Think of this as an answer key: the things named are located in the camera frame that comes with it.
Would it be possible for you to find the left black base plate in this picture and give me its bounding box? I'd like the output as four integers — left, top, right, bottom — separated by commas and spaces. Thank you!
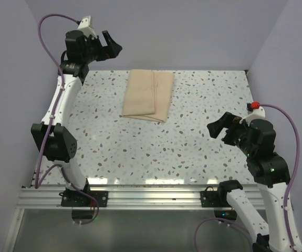
59, 190, 109, 207

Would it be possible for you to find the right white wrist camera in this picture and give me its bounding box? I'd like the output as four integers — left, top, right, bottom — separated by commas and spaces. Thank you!
240, 101, 266, 125

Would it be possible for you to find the aluminium mounting rail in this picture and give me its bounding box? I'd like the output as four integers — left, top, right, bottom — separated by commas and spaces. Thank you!
16, 183, 269, 211

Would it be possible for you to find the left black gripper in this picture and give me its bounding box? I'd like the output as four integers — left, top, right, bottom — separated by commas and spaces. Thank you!
81, 30, 121, 64

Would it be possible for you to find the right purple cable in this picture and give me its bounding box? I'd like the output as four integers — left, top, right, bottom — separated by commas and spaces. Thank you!
194, 103, 301, 252

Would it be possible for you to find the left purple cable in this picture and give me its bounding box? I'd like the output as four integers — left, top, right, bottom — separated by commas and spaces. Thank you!
34, 14, 100, 225

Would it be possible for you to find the beige cloth wrap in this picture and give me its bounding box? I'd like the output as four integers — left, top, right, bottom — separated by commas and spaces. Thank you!
122, 69, 174, 122

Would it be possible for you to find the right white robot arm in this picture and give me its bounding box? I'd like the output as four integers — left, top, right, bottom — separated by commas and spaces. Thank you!
207, 112, 302, 251

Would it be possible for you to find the purple cable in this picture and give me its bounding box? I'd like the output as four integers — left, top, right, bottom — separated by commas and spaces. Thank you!
194, 103, 301, 252
34, 14, 100, 225

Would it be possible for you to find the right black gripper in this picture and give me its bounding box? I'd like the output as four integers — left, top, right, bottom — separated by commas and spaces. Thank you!
207, 111, 255, 155

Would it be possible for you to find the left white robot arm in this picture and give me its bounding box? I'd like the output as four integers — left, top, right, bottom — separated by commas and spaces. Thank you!
30, 30, 122, 208

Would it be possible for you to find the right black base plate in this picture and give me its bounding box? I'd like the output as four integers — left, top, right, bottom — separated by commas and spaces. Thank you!
200, 191, 232, 208

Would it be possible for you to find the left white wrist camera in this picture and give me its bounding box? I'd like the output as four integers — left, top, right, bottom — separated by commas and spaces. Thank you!
77, 15, 97, 38

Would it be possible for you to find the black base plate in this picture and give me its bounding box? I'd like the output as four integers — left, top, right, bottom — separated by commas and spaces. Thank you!
59, 190, 109, 207
200, 191, 232, 208

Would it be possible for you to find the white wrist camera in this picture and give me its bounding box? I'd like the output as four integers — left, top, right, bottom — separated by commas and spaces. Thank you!
240, 101, 266, 125
77, 15, 97, 38

